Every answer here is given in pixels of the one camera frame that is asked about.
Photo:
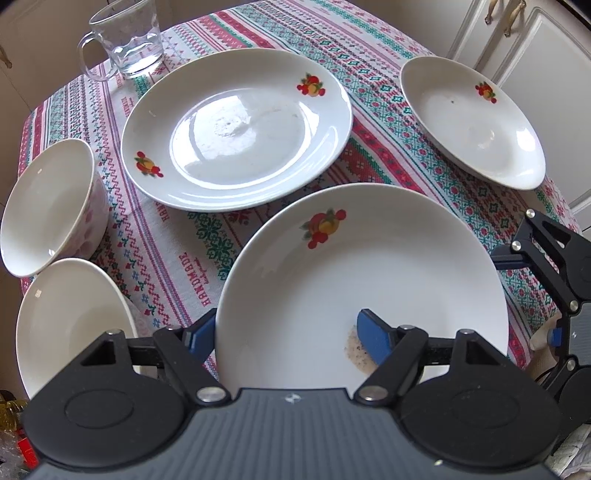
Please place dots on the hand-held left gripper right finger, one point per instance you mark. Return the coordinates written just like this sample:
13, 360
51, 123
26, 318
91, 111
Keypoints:
374, 337

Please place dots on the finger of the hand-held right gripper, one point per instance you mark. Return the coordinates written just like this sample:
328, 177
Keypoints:
545, 258
565, 369

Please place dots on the cream kitchen cabinet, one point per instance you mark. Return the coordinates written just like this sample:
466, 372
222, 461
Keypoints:
545, 55

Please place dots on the clear glass mug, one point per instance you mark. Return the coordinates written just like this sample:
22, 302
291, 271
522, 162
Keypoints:
134, 50

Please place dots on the red cardboard box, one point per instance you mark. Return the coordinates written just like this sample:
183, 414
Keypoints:
25, 450

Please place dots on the large fruit-print plate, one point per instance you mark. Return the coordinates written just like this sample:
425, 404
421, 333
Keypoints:
240, 129

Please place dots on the white bowl with pink flowers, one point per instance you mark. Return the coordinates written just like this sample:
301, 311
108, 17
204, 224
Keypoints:
46, 207

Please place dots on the white fruit-print deep plate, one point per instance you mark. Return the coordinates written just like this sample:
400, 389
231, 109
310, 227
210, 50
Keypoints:
461, 120
369, 258

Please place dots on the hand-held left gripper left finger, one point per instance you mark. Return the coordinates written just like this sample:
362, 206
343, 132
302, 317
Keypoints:
203, 334

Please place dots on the patterned red green tablecloth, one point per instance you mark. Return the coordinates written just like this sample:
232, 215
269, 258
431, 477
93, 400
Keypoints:
392, 60

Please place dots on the plain white bowl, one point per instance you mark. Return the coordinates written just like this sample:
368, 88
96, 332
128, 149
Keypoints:
64, 314

